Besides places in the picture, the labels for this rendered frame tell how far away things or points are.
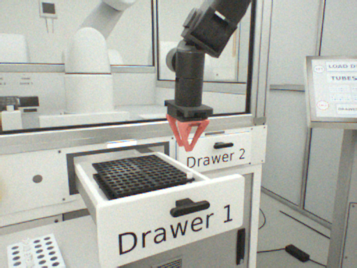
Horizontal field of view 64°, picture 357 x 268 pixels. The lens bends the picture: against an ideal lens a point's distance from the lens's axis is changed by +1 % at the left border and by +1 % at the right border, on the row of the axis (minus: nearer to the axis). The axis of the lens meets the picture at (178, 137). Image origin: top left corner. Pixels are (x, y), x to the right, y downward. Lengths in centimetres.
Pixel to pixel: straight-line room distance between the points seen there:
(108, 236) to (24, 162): 36
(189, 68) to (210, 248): 74
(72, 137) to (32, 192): 16
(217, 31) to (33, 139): 48
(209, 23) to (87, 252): 52
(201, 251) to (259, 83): 63
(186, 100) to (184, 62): 7
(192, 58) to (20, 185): 50
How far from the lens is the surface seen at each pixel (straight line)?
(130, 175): 66
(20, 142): 76
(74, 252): 68
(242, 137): 100
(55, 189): 80
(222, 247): 115
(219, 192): 56
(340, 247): 146
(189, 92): 56
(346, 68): 130
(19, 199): 80
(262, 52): 104
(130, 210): 48
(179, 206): 49
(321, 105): 117
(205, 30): 56
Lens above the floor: 113
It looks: 12 degrees down
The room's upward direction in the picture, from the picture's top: straight up
